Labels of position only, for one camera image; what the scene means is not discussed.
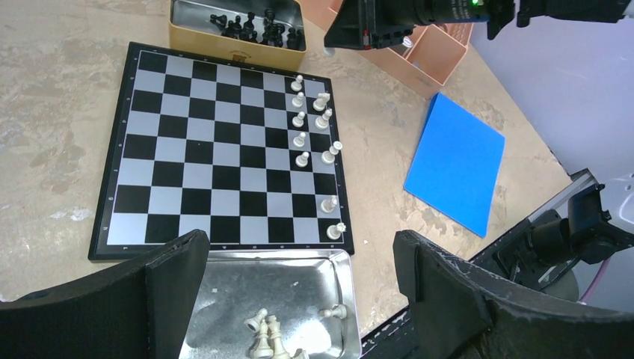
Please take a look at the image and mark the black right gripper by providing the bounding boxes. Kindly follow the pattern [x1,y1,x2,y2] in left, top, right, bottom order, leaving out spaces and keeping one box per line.
[324,0,515,50]

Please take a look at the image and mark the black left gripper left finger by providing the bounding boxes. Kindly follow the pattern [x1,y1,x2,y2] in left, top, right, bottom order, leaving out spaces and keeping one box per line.
[1,230,210,358]

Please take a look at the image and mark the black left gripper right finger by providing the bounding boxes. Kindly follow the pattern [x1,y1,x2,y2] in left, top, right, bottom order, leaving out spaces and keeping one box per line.
[393,230,633,358]

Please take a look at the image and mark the white corner board piece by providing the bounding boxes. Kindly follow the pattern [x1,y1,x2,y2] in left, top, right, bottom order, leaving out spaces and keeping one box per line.
[313,93,331,111]

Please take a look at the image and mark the white chess pawn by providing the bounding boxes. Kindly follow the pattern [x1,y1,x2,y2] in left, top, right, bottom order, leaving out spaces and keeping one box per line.
[290,75,304,92]

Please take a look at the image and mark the white chess bishop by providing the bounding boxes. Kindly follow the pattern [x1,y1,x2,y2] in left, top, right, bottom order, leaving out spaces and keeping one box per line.
[315,108,333,130]

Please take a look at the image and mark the white chess piece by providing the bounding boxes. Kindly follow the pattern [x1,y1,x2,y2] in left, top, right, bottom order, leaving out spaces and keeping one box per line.
[321,141,343,165]

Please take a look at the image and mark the white knight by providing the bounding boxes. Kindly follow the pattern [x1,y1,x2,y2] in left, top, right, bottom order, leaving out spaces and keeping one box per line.
[320,195,339,213]

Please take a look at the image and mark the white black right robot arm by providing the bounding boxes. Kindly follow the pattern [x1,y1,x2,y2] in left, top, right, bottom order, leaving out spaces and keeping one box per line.
[324,0,633,50]

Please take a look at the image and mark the black chess pieces pile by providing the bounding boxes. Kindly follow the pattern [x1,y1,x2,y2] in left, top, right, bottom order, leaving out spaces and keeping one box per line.
[209,8,306,51]

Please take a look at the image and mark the white chess pieces pile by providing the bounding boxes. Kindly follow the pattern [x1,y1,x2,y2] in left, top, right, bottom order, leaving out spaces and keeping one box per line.
[243,308,310,359]

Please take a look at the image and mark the black white chess board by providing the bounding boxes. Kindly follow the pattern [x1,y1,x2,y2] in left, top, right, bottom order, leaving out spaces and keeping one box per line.
[88,42,354,261]

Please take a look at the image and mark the pink desk file organizer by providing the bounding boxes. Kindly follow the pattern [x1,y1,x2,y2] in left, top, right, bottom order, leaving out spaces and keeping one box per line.
[299,1,473,98]

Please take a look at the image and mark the white pawn lying in tin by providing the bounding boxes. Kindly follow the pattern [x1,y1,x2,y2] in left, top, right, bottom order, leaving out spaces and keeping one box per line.
[318,304,348,319]

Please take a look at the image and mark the blue mat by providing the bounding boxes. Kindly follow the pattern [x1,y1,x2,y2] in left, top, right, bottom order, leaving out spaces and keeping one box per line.
[404,93,505,237]

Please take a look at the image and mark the silver lilac metal tin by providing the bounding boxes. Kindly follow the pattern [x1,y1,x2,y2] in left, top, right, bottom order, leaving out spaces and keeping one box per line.
[179,249,362,358]

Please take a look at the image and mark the yellow metal tin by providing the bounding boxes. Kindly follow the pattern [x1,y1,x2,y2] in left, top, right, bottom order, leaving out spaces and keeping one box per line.
[168,0,307,70]

